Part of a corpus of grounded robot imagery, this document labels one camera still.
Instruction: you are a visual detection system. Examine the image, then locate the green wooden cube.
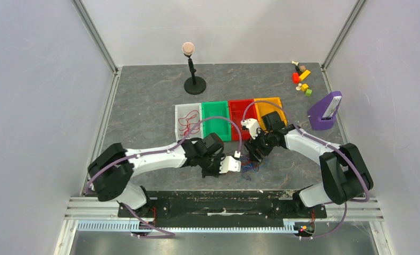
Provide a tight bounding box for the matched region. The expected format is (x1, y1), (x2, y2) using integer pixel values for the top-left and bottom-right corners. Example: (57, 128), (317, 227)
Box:
(305, 89), (313, 97)

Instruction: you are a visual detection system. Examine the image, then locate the white cable duct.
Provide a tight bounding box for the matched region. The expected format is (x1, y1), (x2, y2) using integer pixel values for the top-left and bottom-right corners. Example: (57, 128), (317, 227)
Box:
(76, 219), (297, 234)

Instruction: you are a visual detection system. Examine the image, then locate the white transparent plastic bin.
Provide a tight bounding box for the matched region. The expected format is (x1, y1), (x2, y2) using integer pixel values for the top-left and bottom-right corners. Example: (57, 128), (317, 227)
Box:
(174, 103), (204, 141)

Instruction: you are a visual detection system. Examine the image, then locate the orange plastic bin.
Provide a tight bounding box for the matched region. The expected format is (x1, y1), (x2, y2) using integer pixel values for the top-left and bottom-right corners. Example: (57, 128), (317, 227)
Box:
(254, 97), (288, 130)

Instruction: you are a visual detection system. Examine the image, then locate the black microphone stand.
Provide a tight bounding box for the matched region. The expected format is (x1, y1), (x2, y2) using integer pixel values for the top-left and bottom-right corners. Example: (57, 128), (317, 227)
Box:
(182, 42), (206, 95)

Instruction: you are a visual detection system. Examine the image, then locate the red wire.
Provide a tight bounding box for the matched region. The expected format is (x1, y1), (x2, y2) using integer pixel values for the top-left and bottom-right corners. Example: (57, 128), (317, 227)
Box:
(177, 109), (201, 137)

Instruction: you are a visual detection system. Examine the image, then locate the yellow wooden cube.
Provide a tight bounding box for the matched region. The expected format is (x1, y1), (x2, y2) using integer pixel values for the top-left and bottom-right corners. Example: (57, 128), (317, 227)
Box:
(299, 83), (309, 92)

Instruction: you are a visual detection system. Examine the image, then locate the yellow wooden bar block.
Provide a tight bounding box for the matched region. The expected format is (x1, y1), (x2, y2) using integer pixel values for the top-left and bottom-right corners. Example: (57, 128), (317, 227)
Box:
(299, 70), (311, 81)

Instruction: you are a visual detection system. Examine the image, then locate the purple metronome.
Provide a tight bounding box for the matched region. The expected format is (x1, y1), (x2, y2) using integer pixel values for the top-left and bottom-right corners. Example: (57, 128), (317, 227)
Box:
(307, 91), (342, 131)

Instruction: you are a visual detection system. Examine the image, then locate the red plastic bin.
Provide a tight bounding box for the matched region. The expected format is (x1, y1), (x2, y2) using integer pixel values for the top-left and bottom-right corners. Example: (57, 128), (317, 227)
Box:
(228, 99), (258, 141)

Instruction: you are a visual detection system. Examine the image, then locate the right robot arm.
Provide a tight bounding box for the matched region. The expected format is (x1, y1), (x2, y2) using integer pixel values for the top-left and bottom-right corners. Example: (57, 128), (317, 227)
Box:
(241, 112), (374, 217)

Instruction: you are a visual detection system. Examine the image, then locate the brown wire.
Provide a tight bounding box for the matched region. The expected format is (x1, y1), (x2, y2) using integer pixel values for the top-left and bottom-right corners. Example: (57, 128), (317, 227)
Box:
(228, 151), (269, 182)

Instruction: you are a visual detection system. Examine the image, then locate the red wooden block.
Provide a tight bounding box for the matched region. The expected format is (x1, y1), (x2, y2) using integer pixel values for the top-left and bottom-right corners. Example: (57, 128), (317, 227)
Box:
(292, 72), (300, 84)

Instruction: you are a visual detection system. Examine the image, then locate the green plastic bin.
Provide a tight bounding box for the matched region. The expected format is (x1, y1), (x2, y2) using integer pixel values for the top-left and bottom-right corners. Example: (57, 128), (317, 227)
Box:
(201, 101), (232, 142)

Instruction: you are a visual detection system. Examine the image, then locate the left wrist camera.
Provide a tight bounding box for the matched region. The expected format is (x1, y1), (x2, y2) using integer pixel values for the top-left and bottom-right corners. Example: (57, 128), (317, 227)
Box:
(220, 151), (241, 174)

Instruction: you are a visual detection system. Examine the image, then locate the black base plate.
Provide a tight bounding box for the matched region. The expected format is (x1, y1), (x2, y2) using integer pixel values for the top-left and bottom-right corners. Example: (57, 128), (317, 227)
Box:
(135, 190), (327, 228)

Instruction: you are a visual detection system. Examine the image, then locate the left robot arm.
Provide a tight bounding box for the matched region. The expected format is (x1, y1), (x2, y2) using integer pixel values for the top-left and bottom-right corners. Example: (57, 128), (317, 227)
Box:
(88, 133), (230, 217)

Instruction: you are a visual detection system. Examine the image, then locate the purple wire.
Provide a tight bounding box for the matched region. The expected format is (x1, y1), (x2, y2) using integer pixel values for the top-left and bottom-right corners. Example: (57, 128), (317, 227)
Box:
(241, 157), (258, 174)

